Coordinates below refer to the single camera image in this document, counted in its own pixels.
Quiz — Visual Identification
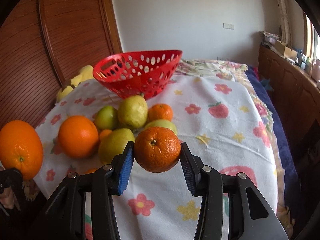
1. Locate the yellow plush toy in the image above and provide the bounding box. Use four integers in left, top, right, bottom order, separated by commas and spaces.
56, 65, 94, 103

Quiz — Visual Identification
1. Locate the green pear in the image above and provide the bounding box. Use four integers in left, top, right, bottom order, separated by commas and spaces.
145, 119, 177, 135

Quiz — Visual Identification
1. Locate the small green apple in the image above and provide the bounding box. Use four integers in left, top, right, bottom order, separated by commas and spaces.
94, 105, 118, 130

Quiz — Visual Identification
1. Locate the white wall switch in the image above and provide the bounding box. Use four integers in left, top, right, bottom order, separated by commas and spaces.
223, 23, 234, 30

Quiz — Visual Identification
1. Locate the yellow-green pear front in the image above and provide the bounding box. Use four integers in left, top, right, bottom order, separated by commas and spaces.
98, 128, 135, 164

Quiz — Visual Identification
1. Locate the blue blanket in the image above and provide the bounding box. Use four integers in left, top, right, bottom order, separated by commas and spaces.
245, 65, 298, 205

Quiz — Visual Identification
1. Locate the small tangerine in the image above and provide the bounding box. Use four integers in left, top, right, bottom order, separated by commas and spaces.
148, 103, 173, 121

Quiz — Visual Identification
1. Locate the yellow-green pear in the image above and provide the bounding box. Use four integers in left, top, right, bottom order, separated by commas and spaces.
118, 95, 148, 129
98, 128, 135, 164

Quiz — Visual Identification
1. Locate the red plastic perforated basket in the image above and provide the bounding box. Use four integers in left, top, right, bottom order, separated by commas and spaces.
93, 50, 183, 100

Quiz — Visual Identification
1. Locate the small tiny orange fruit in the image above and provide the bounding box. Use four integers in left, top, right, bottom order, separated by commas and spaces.
99, 129, 112, 141

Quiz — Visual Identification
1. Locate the orange navel orange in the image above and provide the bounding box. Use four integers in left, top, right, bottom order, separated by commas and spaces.
57, 115, 99, 159

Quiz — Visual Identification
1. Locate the floral bed sheet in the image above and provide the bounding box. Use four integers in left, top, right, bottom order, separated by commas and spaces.
172, 58, 276, 140

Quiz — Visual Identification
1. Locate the wooden cabinet counter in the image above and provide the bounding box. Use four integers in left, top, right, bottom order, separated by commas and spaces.
258, 45, 319, 153

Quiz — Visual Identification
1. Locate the wooden slatted wardrobe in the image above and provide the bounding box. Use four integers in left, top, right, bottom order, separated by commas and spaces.
1, 0, 122, 126

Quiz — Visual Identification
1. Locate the cardboard box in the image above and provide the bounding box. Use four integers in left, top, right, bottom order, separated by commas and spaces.
274, 40, 297, 60

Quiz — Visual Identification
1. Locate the small orange mandarin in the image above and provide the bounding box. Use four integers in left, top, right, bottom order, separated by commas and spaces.
134, 127, 181, 173

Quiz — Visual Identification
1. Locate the large orange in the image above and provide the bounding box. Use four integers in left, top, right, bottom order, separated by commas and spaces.
1, 120, 43, 180

